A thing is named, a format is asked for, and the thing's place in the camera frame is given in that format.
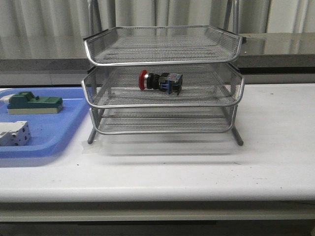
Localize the red emergency stop button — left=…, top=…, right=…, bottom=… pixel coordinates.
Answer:
left=138, top=70, right=183, bottom=95

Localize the silver mesh tray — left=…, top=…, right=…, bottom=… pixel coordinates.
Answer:
left=84, top=25, right=245, bottom=66
left=81, top=63, right=245, bottom=109
left=89, top=106, right=237, bottom=135

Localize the silver mesh top tray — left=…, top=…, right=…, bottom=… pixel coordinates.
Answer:
left=84, top=25, right=245, bottom=66

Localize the green electrical switch block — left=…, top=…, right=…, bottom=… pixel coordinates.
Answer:
left=7, top=91, right=63, bottom=115

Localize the small white plastic part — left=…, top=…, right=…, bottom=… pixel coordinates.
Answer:
left=0, top=94, right=14, bottom=104

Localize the white circuit breaker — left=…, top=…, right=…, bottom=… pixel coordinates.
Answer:
left=0, top=121, right=31, bottom=147

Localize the silver mesh bottom tray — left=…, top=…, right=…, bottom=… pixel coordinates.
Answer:
left=89, top=106, right=237, bottom=135

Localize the blue plastic tray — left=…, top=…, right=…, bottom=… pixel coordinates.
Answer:
left=0, top=87, right=88, bottom=158

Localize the silver metal rack frame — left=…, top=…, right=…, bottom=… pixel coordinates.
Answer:
left=83, top=30, right=248, bottom=146

